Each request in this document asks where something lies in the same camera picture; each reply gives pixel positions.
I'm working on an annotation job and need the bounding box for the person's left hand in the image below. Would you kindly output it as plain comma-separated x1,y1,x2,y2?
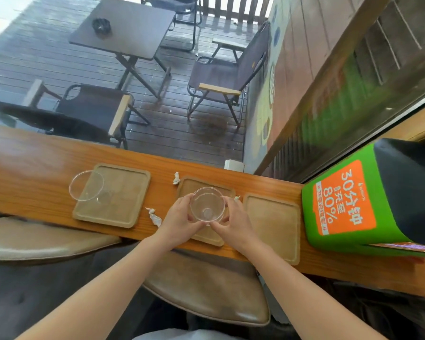
155,193,207,249

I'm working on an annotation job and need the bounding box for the person's right hand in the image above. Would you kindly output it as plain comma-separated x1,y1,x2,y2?
209,196,260,255

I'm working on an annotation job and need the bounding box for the clear glass cup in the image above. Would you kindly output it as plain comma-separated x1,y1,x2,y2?
190,187,226,223
69,170,105,202

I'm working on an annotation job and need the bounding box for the person's right forearm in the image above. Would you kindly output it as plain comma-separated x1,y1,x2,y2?
242,241,388,340

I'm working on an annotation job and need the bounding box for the person's left forearm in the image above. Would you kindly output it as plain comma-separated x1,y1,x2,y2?
16,234,174,340

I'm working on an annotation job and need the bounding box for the square wooden tray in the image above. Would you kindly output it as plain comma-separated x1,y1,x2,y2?
72,163,151,229
176,176,236,247
242,193,302,266

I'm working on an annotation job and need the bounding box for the brown cushioned stool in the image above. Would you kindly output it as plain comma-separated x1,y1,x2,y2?
142,248,271,327
0,217,122,262

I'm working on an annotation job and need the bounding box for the small white box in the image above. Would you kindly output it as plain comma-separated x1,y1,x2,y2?
224,159,245,173

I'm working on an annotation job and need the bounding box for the dark folding camp chair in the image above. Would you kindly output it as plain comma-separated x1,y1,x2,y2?
187,20,271,128
140,0,203,53
0,79,151,150

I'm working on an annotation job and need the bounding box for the green and black charging station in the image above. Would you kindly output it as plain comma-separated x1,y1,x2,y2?
302,138,425,258

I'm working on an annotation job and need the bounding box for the dark square outdoor table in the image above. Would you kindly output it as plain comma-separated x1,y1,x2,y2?
69,0,176,100

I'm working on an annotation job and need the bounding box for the wooden railing fence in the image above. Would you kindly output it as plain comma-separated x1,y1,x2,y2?
201,0,273,22

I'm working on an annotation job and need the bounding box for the black ashtray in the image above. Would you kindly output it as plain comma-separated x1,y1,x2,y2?
92,18,112,35

